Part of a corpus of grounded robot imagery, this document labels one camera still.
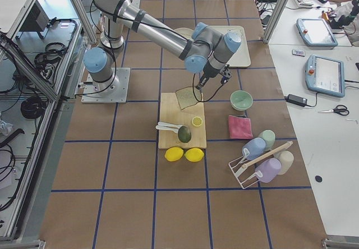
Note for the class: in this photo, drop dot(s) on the purple cup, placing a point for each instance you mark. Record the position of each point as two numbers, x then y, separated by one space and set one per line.
268 170

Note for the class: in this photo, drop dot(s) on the whole lemon left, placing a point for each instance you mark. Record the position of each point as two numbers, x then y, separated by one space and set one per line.
174 154

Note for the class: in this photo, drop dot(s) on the white plastic spoon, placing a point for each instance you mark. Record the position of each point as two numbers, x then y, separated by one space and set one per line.
158 127

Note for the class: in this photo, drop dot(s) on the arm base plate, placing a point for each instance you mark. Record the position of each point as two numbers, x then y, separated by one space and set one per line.
112 91

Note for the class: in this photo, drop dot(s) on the near teach pendant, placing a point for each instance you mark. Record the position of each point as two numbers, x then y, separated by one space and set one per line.
325 75

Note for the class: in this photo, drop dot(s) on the wooden cutting board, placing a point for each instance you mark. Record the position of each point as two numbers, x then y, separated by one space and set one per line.
170 112

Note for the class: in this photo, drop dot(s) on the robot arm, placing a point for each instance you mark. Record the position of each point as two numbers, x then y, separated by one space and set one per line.
207 52

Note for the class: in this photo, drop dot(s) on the teach pendant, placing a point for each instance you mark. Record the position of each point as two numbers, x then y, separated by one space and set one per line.
316 33
325 75

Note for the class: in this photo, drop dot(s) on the cream bear serving tray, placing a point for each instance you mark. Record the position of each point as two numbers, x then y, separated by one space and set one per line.
241 58

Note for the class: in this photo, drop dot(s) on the avocado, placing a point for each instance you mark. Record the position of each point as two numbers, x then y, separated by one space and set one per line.
184 134

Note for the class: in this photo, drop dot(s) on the bread slice from board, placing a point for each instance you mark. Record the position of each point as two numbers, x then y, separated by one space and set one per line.
188 96

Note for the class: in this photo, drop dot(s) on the whole lemon right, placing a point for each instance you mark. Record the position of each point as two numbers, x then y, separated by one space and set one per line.
194 155

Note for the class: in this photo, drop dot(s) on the pink cloth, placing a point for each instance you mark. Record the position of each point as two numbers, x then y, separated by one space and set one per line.
239 127

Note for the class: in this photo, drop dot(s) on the blue cup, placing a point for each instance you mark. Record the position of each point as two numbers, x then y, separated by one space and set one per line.
253 148

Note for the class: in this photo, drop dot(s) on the green bowl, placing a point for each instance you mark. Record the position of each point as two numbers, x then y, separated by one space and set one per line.
241 100

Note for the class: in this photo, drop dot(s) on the black power brick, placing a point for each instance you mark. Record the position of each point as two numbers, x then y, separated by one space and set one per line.
296 100

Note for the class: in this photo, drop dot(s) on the whole lemon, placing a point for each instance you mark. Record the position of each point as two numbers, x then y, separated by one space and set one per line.
174 154
194 155

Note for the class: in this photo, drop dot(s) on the white wire cup rack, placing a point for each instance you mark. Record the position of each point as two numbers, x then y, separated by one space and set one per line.
244 170

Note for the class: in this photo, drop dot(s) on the lemon slice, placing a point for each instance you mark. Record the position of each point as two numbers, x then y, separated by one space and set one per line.
196 121

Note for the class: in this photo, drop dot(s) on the far teach pendant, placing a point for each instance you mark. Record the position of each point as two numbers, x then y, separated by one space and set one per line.
316 33

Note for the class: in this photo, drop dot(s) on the cream cup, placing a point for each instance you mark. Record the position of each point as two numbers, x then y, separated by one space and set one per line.
286 159

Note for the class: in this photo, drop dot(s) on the green cup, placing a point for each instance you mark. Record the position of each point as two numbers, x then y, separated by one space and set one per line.
269 137

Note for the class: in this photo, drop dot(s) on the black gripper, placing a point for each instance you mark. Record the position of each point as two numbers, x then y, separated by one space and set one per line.
207 73

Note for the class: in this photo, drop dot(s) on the scissors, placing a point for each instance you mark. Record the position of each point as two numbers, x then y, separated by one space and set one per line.
341 110

